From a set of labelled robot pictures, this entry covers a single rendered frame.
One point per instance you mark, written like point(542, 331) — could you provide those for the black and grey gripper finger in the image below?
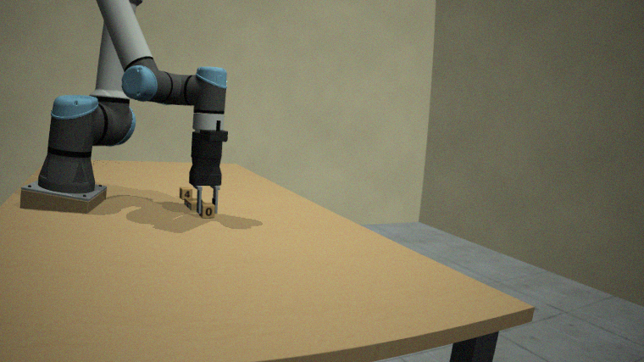
point(199, 199)
point(215, 197)

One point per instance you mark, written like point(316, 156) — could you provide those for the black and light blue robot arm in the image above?
point(79, 122)

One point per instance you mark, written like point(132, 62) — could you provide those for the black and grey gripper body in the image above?
point(206, 156)

